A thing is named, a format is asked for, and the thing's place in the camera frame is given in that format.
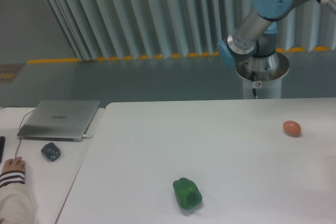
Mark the silver closed laptop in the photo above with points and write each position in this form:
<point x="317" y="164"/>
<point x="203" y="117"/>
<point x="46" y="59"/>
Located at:
<point x="60" y="120"/>

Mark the brown egg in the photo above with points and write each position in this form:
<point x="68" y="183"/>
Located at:
<point x="291" y="128"/>

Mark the person's hand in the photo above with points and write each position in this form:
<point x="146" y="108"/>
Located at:
<point x="16" y="164"/>

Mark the white striped sleeve forearm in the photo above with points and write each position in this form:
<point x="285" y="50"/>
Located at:
<point x="16" y="202"/>

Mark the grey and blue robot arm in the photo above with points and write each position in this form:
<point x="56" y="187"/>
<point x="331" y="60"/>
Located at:
<point x="242" y="42"/>

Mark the black phone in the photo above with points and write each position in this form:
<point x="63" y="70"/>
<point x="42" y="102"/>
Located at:
<point x="2" y="145"/>

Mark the dark grey small tray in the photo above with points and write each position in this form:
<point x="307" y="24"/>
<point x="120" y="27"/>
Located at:
<point x="51" y="152"/>

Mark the white usb plug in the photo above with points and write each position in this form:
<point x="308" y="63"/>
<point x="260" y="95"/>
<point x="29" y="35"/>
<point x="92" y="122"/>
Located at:
<point x="87" y="136"/>

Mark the green bell pepper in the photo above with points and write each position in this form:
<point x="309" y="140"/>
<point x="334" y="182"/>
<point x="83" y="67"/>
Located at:
<point x="187" y="193"/>

